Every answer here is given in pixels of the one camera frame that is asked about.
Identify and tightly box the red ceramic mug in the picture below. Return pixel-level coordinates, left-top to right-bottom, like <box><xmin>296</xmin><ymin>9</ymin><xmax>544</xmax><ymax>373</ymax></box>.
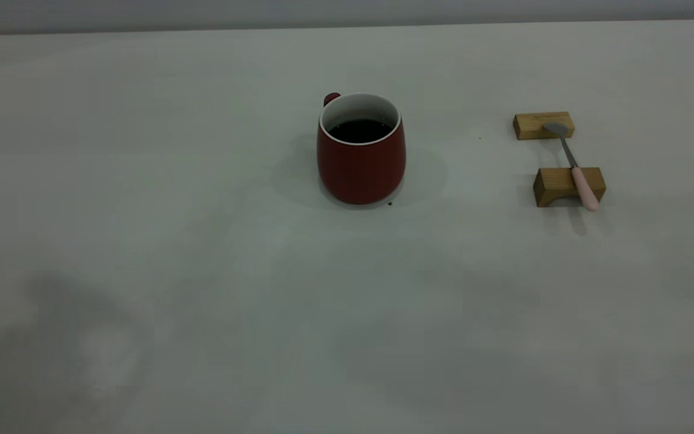
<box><xmin>316</xmin><ymin>92</ymin><xmax>407</xmax><ymax>206</ymax></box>

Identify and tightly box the pink handled metal spoon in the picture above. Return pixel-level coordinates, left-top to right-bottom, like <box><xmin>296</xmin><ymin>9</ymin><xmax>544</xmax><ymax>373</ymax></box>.
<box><xmin>542</xmin><ymin>122</ymin><xmax>599</xmax><ymax>212</ymax></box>

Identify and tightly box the flat wooden block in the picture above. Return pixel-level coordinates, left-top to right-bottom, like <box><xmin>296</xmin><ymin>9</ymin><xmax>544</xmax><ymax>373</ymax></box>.
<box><xmin>513</xmin><ymin>112</ymin><xmax>575</xmax><ymax>140</ymax></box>

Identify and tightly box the arched wooden block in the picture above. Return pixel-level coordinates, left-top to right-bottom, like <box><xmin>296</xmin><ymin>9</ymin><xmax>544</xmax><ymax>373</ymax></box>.
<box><xmin>533</xmin><ymin>167</ymin><xmax>607</xmax><ymax>208</ymax></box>

